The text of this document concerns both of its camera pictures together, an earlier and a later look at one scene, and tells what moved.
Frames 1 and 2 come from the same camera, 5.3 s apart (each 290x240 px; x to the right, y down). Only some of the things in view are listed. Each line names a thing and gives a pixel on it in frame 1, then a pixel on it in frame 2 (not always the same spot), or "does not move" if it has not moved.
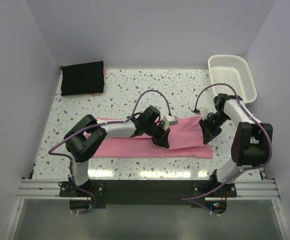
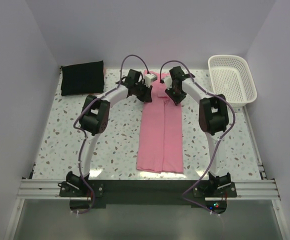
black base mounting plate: (147, 194) does not move
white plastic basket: (232, 70) does not move
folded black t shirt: (82, 78) does not move
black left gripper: (161, 140) → (146, 97)
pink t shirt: (186, 141) → (159, 143)
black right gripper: (209, 133) → (177, 100)
